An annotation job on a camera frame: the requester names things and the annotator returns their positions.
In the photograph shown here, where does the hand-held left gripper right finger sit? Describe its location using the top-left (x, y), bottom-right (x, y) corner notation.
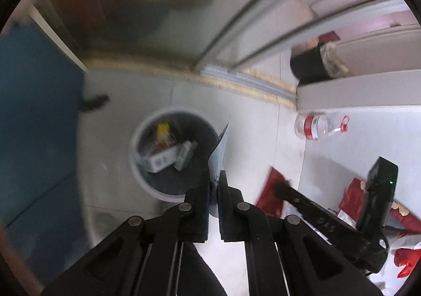
top-left (219, 170), bottom-right (384, 296)

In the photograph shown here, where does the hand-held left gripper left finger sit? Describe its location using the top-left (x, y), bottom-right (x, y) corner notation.
top-left (43, 169), bottom-right (210, 296)

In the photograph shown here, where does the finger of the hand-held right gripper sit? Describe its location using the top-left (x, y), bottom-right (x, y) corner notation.
top-left (274, 183), bottom-right (370, 262)

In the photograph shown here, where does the grey round waste bin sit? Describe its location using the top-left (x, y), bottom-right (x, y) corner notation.
top-left (129, 105), bottom-right (227, 203)

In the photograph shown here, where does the pale blue paper packet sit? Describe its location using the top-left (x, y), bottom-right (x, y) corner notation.
top-left (208, 123), bottom-right (231, 218)

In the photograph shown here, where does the trash inside bin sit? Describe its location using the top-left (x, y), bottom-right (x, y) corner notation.
top-left (141, 146), bottom-right (180, 173)

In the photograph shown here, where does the red foil packet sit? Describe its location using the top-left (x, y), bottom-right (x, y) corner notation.
top-left (339, 178), bottom-right (366, 218)

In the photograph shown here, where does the red and white wrapper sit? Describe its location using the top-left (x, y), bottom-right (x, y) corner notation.
top-left (388, 199), bottom-right (421, 236)

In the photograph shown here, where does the white small carton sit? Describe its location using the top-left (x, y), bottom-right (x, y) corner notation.
top-left (174, 140), bottom-right (198, 172)

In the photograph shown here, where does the red crumpled wrapper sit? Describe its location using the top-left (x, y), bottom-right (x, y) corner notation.
top-left (393, 240), bottom-right (421, 278)

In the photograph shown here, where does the clear bottle with red label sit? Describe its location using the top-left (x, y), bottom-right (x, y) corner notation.
top-left (294, 113), bottom-right (350, 141)

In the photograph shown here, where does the yellow snack packet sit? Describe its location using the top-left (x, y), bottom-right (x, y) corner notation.
top-left (154, 122), bottom-right (173, 150)

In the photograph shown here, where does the white cabinet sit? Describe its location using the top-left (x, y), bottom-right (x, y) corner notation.
top-left (296, 25), bottom-right (421, 109)

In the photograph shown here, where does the beige cloth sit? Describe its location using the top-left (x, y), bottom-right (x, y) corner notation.
top-left (318, 41), bottom-right (351, 79)

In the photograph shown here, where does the black bucket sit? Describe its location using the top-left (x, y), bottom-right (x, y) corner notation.
top-left (289, 41), bottom-right (333, 84)

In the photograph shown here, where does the black door stop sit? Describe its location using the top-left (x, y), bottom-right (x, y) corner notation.
top-left (79, 94), bottom-right (111, 113)

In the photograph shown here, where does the blue door panel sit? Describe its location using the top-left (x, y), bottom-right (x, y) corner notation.
top-left (0, 20), bottom-right (89, 283)

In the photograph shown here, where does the grey sliding door frame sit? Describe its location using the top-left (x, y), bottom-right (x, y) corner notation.
top-left (194, 0), bottom-right (408, 71)

